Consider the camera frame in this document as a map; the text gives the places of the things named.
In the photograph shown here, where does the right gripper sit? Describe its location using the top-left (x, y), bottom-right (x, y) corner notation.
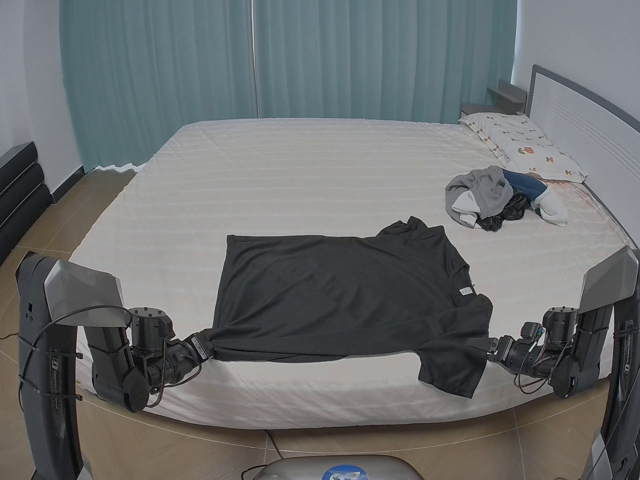
top-left (487, 335), bottom-right (526, 370)

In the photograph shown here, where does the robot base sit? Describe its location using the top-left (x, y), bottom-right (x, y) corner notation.
top-left (262, 455), bottom-right (418, 480)

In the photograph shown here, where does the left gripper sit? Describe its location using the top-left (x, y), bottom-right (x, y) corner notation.
top-left (187, 332), bottom-right (218, 364)

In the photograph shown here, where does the white printed pillow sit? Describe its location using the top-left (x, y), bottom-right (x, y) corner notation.
top-left (459, 112), bottom-right (588, 184)

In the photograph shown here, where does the bed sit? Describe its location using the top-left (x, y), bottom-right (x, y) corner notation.
top-left (65, 64), bottom-right (640, 429)

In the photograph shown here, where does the pile of clothes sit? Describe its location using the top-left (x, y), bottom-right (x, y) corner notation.
top-left (445, 165), bottom-right (569, 232)

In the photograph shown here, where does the grey bedside table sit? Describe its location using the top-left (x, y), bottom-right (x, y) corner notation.
top-left (461, 79), bottom-right (528, 116)

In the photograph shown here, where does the blue-green curtain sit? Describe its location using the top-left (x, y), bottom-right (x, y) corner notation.
top-left (60, 0), bottom-right (258, 174)
top-left (252, 0), bottom-right (518, 125)

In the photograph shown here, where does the black chest of drawers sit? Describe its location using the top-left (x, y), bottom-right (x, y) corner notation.
top-left (0, 141), bottom-right (53, 256)

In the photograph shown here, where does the black cable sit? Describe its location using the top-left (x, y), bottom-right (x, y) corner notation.
top-left (19, 305), bottom-right (132, 384)
top-left (241, 429), bottom-right (283, 480)
top-left (514, 368), bottom-right (553, 394)
top-left (145, 338), bottom-right (171, 409)

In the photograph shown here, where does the black T-shirt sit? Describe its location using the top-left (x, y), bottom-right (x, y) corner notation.
top-left (205, 215), bottom-right (495, 400)

